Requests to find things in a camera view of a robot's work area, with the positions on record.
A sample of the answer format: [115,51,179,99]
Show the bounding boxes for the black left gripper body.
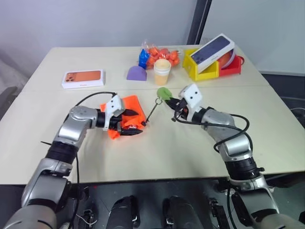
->
[108,114,126,135]

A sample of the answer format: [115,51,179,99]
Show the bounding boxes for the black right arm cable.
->
[171,111,251,153]

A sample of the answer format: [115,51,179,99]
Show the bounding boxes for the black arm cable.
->
[72,91,119,226]
[171,111,251,153]

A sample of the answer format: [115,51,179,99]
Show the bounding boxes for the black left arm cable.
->
[72,91,119,226]

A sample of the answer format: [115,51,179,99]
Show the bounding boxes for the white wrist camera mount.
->
[103,95,125,132]
[178,83,204,113]

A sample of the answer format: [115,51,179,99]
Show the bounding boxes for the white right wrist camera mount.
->
[178,83,204,113]

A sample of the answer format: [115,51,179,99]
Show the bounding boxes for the stacked yellow paper cups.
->
[153,59,173,86]

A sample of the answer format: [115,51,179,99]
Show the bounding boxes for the small green soft item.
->
[156,87,173,101]

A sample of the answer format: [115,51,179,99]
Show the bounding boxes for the dark vertical frame post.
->
[186,0,213,46]

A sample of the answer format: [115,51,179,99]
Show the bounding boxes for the white box with orange phone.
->
[61,69,107,90]

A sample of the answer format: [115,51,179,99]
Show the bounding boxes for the yellow plastic bin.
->
[182,48,221,82]

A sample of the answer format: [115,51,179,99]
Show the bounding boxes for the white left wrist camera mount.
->
[103,95,125,132]

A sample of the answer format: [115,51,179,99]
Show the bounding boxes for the blue packet in bag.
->
[139,49,151,69]

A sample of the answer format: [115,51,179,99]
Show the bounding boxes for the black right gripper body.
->
[175,98,192,121]

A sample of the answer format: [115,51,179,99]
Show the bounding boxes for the purple dome-shaped block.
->
[126,66,148,82]

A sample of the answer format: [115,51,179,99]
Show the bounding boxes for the clear bag of orange items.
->
[139,40,183,70]

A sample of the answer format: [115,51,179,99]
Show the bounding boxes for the red plastic bin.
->
[217,54,245,77]

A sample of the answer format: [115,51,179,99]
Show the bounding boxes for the dark rounded shape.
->
[108,195,139,229]

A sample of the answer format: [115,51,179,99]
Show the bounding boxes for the orange bowl with pale rim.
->
[219,47,238,70]

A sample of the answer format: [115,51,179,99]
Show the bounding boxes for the white box with purple phone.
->
[189,33,237,73]

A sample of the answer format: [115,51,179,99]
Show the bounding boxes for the orange fabric pouch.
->
[99,94,147,141]

